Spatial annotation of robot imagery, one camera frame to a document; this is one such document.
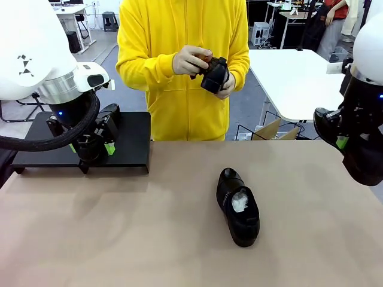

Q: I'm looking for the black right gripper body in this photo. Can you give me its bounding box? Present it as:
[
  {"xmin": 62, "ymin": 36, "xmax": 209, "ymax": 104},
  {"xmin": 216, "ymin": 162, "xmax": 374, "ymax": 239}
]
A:
[{"xmin": 339, "ymin": 71, "xmax": 383, "ymax": 141}]

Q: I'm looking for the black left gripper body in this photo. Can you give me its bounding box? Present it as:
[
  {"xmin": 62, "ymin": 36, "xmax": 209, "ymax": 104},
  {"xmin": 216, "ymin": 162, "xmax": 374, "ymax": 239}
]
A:
[{"xmin": 49, "ymin": 98, "xmax": 108, "ymax": 164}]

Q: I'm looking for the red wooden shoe brush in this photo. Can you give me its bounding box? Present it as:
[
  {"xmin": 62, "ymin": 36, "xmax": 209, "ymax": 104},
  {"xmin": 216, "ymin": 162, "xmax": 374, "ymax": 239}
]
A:
[{"xmin": 190, "ymin": 51, "xmax": 221, "ymax": 80}]

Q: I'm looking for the yellow-sleeved right forearm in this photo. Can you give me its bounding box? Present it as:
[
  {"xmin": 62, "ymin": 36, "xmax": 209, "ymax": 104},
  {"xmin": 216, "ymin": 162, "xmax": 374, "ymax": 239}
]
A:
[{"xmin": 115, "ymin": 50, "xmax": 180, "ymax": 88}]

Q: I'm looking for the yellow-sleeved left forearm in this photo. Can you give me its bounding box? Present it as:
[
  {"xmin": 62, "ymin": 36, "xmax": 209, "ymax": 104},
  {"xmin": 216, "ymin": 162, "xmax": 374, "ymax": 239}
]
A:
[{"xmin": 224, "ymin": 41, "xmax": 251, "ymax": 90}]

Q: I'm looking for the black shoe stand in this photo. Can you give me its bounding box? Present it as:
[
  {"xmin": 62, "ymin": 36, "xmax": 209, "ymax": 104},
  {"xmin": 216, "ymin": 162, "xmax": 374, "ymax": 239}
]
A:
[{"xmin": 11, "ymin": 111, "xmax": 151, "ymax": 175}]

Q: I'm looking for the person's right hand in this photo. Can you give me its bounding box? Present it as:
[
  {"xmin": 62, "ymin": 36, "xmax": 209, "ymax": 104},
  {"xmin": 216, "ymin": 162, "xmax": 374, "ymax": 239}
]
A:
[{"xmin": 172, "ymin": 45, "xmax": 214, "ymax": 80}]

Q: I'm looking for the person's left hand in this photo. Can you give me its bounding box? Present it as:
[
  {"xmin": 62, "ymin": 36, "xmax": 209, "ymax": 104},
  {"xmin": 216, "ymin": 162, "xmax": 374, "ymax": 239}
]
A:
[{"xmin": 215, "ymin": 71, "xmax": 236, "ymax": 100}]

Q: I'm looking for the grey storage bin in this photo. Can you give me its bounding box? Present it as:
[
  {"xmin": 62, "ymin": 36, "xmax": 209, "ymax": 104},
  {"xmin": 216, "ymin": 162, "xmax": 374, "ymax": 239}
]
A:
[{"xmin": 329, "ymin": 46, "xmax": 349, "ymax": 63}]

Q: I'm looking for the white table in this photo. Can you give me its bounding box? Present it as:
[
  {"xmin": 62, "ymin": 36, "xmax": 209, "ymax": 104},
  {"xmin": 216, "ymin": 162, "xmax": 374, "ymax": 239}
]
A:
[{"xmin": 248, "ymin": 48, "xmax": 348, "ymax": 123}]

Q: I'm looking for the person in red shirt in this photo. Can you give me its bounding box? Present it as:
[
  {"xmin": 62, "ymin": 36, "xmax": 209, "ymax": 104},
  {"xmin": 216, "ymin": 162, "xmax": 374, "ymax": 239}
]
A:
[{"xmin": 317, "ymin": 0, "xmax": 350, "ymax": 59}]

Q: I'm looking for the cardboard box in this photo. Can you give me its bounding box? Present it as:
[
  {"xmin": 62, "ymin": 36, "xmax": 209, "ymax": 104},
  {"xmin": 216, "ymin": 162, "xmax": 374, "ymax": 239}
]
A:
[{"xmin": 253, "ymin": 118, "xmax": 300, "ymax": 141}]

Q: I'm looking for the black computer tower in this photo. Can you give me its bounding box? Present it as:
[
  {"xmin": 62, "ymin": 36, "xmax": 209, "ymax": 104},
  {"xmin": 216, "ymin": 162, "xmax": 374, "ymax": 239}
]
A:
[{"xmin": 65, "ymin": 30, "xmax": 81, "ymax": 54}]

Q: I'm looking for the person in yellow hoodie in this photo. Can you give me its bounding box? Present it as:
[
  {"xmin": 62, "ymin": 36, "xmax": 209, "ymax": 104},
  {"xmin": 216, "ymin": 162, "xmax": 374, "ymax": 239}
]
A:
[{"xmin": 115, "ymin": 0, "xmax": 251, "ymax": 142}]

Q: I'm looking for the black desk with beige top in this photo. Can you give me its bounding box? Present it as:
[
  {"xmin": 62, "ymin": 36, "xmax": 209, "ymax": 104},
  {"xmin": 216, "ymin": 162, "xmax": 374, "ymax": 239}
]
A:
[{"xmin": 266, "ymin": 1, "xmax": 323, "ymax": 50}]

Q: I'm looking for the grey plastic stool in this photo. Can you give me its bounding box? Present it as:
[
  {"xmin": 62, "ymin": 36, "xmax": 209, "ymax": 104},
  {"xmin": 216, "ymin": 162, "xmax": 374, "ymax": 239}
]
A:
[{"xmin": 102, "ymin": 11, "xmax": 117, "ymax": 32}]

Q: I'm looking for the white desk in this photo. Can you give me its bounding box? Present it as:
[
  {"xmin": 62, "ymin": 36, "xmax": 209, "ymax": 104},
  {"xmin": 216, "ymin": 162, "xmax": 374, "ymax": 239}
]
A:
[{"xmin": 49, "ymin": 2, "xmax": 98, "ymax": 50}]

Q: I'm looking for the white computer case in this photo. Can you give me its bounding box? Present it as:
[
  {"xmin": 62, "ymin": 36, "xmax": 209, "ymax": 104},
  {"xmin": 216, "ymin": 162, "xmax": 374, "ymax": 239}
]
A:
[{"xmin": 250, "ymin": 21, "xmax": 272, "ymax": 47}]

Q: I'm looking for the white paper shoe stuffing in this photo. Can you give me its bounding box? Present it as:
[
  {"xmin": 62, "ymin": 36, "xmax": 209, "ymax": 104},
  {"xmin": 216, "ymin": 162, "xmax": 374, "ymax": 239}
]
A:
[{"xmin": 231, "ymin": 191, "xmax": 251, "ymax": 213}]

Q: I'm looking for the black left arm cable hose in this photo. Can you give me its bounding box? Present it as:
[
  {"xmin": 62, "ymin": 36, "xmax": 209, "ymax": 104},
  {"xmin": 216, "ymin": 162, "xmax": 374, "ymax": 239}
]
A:
[{"xmin": 0, "ymin": 91, "xmax": 101, "ymax": 152}]

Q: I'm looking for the black wire rack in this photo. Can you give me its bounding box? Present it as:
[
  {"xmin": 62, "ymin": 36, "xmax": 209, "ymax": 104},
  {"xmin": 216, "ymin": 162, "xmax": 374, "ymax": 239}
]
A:
[{"xmin": 236, "ymin": 110, "xmax": 302, "ymax": 141}]

